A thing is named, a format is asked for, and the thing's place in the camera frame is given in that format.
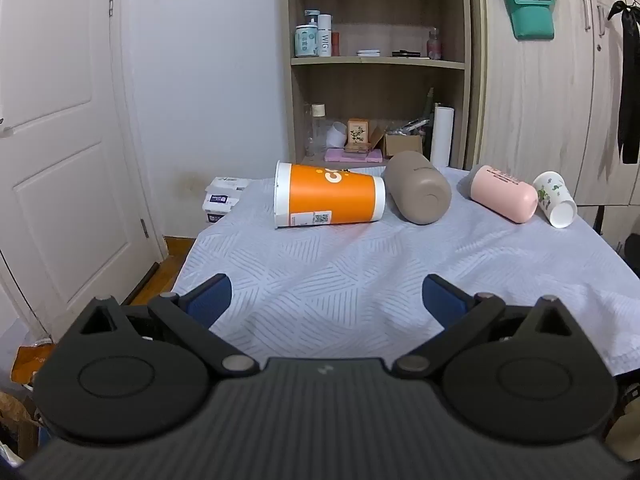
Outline pink tumbler cup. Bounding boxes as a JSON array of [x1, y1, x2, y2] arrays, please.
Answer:
[[470, 165, 538, 224]]

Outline taupe tumbler cup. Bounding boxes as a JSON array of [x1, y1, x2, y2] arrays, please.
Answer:
[[383, 151, 451, 226]]

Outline white floral paper cup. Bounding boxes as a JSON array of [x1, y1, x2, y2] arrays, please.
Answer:
[[533, 171, 577, 229]]

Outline orange paper cup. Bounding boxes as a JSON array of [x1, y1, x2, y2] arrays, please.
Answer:
[[273, 162, 386, 229]]

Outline white patterned tablecloth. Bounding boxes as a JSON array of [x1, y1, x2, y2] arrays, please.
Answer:
[[175, 179, 639, 375]]

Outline tissue pack stack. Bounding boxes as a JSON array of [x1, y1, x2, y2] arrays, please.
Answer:
[[202, 177, 252, 223]]

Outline white door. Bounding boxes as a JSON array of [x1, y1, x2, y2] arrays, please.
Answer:
[[1, 0, 164, 339]]

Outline small cardboard box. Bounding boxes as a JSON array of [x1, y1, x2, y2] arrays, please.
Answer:
[[369, 126, 423, 158]]

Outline white paper towel roll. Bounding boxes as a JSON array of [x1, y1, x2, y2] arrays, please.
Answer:
[[431, 104, 454, 167]]

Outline pink flat box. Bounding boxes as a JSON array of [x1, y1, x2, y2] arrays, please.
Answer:
[[323, 148, 383, 164]]

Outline floral orange box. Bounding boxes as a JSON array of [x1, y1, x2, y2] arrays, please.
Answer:
[[345, 118, 370, 153]]

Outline wooden wardrobe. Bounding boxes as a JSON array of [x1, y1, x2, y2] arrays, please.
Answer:
[[465, 0, 639, 206]]

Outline clear bottle beige cap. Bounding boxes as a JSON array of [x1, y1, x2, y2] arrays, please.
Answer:
[[305, 104, 326, 157]]

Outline pink small bottle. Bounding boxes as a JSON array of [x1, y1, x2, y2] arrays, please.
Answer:
[[426, 27, 442, 60]]

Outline wooden shelf unit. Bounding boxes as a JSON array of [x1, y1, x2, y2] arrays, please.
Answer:
[[280, 0, 473, 168]]

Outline black ribbon bow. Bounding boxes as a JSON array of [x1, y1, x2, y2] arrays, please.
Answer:
[[608, 1, 640, 165]]

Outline teal white jar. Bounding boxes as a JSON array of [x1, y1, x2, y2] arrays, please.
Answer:
[[294, 23, 318, 58]]

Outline white tube bottle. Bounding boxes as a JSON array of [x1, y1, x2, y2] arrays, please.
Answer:
[[318, 14, 332, 58]]

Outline teal wall pouch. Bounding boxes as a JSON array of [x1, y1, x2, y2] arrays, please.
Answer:
[[504, 0, 554, 40]]

